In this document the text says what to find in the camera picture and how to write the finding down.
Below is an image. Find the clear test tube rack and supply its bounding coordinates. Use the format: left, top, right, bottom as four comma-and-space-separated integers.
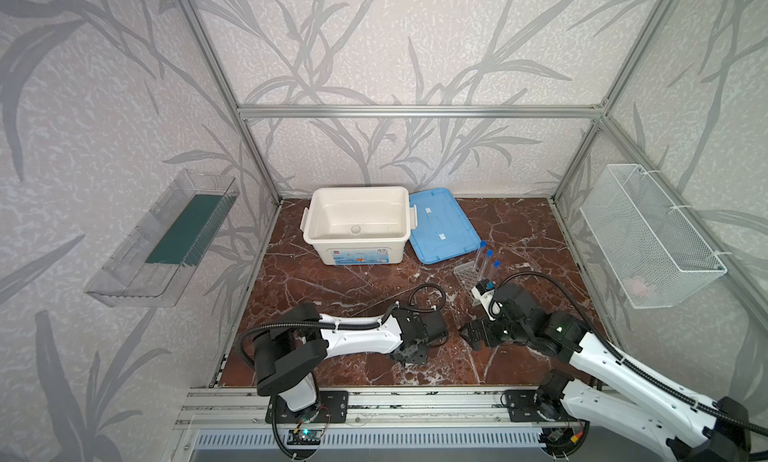
453, 262, 481, 306

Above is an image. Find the blue-capped test tube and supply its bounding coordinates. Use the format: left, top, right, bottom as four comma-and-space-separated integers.
472, 240, 487, 277
481, 249, 495, 281

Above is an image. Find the blue plastic lid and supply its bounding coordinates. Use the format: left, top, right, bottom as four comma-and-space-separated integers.
409, 188, 482, 265

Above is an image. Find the white plastic bin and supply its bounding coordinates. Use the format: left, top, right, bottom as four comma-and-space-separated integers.
300, 186, 418, 266

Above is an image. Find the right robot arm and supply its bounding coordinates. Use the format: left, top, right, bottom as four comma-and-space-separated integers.
459, 280, 767, 461

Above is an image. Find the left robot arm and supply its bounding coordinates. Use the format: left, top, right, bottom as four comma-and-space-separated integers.
234, 303, 449, 416

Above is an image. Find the right circuit board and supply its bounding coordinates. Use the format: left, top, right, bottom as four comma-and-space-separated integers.
541, 428, 583, 448

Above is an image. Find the green circuit board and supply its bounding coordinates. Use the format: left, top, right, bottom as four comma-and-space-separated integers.
287, 428, 323, 446

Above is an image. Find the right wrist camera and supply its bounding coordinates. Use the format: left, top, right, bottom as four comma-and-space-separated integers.
470, 279, 495, 308

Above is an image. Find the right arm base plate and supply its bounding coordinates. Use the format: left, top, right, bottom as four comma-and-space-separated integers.
501, 389, 547, 423

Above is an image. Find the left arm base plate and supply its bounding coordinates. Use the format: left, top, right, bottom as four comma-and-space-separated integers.
265, 390, 349, 424

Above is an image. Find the white wire basket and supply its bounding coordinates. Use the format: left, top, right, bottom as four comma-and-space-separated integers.
580, 164, 728, 309

